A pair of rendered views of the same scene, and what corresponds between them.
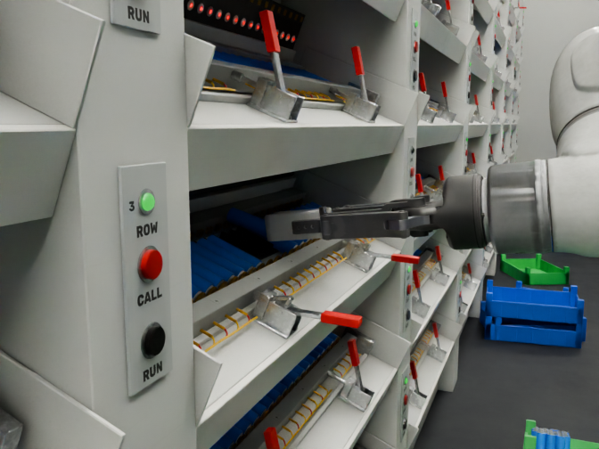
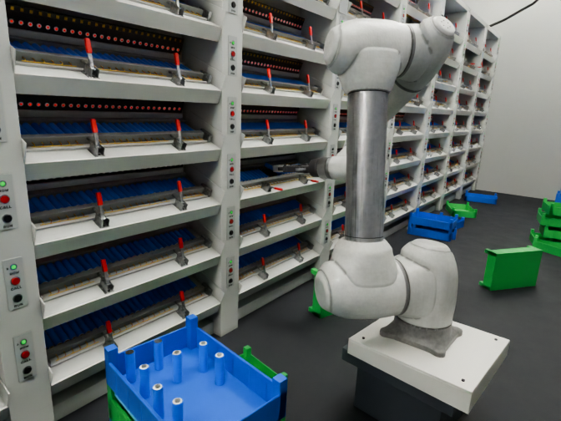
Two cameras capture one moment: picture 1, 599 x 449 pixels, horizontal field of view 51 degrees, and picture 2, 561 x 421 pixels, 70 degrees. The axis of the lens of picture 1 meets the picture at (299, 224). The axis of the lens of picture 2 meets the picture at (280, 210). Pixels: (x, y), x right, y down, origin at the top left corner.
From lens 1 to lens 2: 1.08 m
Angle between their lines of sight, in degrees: 16
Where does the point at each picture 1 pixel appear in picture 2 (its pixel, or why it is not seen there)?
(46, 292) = (216, 171)
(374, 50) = (320, 117)
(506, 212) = (320, 168)
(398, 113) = (325, 137)
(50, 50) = (219, 138)
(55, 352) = (217, 180)
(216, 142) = (247, 149)
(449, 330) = not seen: hidden behind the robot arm
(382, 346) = (318, 211)
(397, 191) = not seen: hidden behind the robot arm
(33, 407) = (214, 188)
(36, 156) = (216, 152)
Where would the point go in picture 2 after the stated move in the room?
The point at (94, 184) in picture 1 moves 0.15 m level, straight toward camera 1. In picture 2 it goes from (224, 156) to (219, 162)
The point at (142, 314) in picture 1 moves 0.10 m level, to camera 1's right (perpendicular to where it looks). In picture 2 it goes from (229, 176) to (256, 179)
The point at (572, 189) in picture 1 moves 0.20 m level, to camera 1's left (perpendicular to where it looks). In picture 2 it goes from (332, 164) to (281, 159)
